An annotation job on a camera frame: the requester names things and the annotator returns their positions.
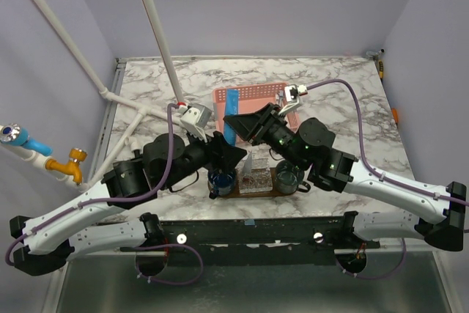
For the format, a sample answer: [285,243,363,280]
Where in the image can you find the blue pipe valve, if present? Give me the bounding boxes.
[1,123,53,156]

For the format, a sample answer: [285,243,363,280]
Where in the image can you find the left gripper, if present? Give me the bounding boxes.
[160,125,248,191]

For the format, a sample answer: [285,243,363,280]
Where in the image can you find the dark blue mug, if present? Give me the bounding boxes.
[207,169,237,199]

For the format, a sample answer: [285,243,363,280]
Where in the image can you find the black front mounting rail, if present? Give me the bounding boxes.
[139,211,364,266]

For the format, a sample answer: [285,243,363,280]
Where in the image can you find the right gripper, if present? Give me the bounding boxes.
[224,103,306,172]

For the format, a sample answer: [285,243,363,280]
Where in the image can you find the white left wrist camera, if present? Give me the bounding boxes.
[177,102,213,142]

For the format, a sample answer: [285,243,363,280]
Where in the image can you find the light blue toothbrush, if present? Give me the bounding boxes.
[276,92,284,107]

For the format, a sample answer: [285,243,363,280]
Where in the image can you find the pink perforated plastic basket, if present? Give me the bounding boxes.
[213,82,301,146]

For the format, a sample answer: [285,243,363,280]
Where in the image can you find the oval wooden tray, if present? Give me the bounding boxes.
[207,183,287,199]

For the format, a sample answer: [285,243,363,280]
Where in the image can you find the dark green mug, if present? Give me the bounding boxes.
[273,160,311,195]

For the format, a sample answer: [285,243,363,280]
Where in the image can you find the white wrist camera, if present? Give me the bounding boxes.
[278,84,308,116]
[177,102,213,142]

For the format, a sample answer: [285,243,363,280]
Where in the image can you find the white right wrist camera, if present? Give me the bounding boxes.
[278,84,308,116]

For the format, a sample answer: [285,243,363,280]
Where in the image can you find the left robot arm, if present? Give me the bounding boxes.
[5,132,247,276]

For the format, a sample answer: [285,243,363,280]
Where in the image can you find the blue toothpaste tube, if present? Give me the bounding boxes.
[224,89,240,147]

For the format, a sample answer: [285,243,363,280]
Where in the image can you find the white PVC pipe frame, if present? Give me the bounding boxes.
[3,0,191,196]

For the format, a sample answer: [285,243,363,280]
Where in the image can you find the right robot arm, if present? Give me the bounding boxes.
[224,103,467,251]

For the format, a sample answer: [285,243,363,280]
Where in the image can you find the orange faucet tap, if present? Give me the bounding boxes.
[45,148,87,185]

